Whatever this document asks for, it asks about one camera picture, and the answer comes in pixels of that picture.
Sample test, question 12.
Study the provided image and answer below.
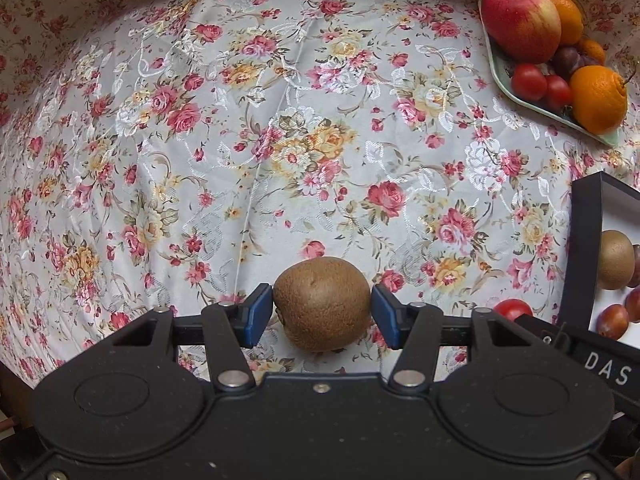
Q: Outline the brown kiwi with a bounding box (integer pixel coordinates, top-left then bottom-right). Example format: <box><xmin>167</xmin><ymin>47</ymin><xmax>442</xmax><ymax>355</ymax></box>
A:
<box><xmin>273</xmin><ymin>256</ymin><xmax>372</xmax><ymax>352</ymax></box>
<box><xmin>597</xmin><ymin>230</ymin><xmax>635</xmax><ymax>291</ymax></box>

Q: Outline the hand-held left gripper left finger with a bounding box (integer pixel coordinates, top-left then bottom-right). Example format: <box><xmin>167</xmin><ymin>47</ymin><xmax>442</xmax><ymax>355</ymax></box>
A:
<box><xmin>92</xmin><ymin>284</ymin><xmax>272</xmax><ymax>392</ymax></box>

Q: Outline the red tomato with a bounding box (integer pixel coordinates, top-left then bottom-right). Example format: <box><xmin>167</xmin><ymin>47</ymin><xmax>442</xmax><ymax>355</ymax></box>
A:
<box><xmin>544</xmin><ymin>75</ymin><xmax>574</xmax><ymax>113</ymax></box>
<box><xmin>511</xmin><ymin>63</ymin><xmax>548</xmax><ymax>101</ymax></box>
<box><xmin>492</xmin><ymin>298</ymin><xmax>534</xmax><ymax>323</ymax></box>

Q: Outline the black box white inside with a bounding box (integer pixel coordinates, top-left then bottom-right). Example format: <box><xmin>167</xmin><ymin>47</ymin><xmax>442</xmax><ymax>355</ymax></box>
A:
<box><xmin>560</xmin><ymin>171</ymin><xmax>640</xmax><ymax>341</ymax></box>

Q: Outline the necked orange with stem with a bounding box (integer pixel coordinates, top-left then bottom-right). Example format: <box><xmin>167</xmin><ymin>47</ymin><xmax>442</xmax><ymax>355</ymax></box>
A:
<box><xmin>569</xmin><ymin>65</ymin><xmax>628</xmax><ymax>135</ymax></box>

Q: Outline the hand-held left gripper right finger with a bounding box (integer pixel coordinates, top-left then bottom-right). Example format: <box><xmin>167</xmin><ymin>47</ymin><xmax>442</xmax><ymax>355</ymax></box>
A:
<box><xmin>371</xmin><ymin>284</ymin><xmax>551</xmax><ymax>393</ymax></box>

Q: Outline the floral tablecloth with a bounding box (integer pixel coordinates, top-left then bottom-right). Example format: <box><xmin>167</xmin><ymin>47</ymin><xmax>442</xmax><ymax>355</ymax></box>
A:
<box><xmin>0</xmin><ymin>0</ymin><xmax>640</xmax><ymax>391</ymax></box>

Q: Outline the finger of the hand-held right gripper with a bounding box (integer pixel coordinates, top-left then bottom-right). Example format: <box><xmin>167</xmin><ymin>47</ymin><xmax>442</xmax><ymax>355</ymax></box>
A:
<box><xmin>515</xmin><ymin>313</ymin><xmax>566</xmax><ymax>346</ymax></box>

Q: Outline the pale green tray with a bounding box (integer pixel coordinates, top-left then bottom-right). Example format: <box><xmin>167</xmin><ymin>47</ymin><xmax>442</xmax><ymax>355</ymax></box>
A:
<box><xmin>479</xmin><ymin>0</ymin><xmax>621</xmax><ymax>147</ymax></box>

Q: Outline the red apple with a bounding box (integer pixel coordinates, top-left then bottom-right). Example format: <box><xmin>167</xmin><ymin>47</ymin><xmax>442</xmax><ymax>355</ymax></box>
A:
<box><xmin>481</xmin><ymin>0</ymin><xmax>562</xmax><ymax>64</ymax></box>

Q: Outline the round orange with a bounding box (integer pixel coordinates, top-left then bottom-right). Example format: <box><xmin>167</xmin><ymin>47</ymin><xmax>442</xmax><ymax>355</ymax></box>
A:
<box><xmin>542</xmin><ymin>0</ymin><xmax>585</xmax><ymax>46</ymax></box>

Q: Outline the tiny tangerine with stem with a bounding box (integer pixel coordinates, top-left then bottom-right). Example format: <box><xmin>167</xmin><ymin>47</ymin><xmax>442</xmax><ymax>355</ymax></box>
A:
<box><xmin>577</xmin><ymin>38</ymin><xmax>607</xmax><ymax>66</ymax></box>

